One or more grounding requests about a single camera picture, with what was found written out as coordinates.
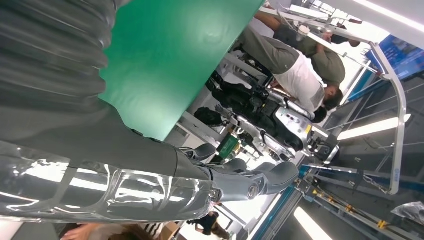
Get seated person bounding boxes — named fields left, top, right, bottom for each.
left=60, top=221, right=167, bottom=240

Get white table legs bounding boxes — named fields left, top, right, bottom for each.
left=164, top=52, right=266, bottom=151

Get person in black shirt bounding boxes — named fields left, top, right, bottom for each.
left=186, top=210, right=233, bottom=240

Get black silver humanoid robot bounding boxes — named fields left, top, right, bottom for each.
left=193, top=70, right=341, bottom=167

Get standing person in long trousers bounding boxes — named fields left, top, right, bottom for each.
left=237, top=25, right=345, bottom=114

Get standing person in shorts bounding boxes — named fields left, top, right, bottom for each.
left=254, top=10, right=363, bottom=89

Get metal rail with yellow clamps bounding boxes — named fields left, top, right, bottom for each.
left=294, top=178, right=424, bottom=240

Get white metal gantry frame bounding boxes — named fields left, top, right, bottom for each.
left=258, top=0, right=409, bottom=196

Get blue wall screen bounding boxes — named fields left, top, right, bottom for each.
left=365, top=34, right=424, bottom=81

